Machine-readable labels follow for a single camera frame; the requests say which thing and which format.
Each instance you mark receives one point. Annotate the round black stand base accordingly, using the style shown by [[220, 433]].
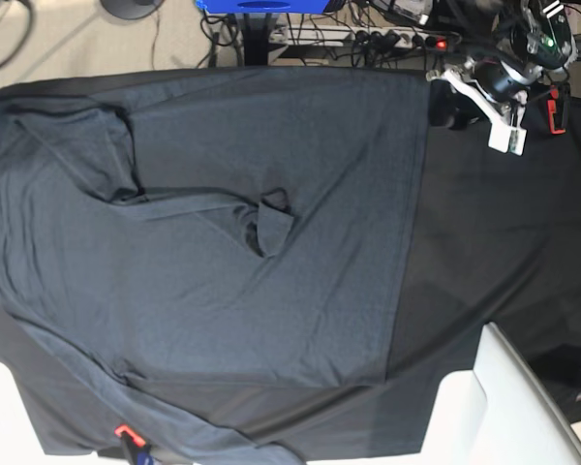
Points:
[[131, 9]]

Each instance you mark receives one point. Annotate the blue plastic bin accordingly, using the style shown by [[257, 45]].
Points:
[[316, 7]]

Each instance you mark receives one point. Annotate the power strip on floor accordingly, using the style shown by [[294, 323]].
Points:
[[296, 35]]

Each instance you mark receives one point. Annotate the red blue front clamp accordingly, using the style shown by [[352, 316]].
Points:
[[137, 451]]

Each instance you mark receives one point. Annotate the red black table clamp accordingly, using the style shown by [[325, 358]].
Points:
[[558, 108]]

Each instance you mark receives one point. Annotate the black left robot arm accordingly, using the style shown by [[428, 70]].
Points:
[[511, 55]]

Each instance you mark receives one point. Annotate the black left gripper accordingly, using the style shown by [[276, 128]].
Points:
[[483, 86]]

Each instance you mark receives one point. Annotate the dark grey T-shirt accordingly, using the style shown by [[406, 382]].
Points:
[[180, 241]]

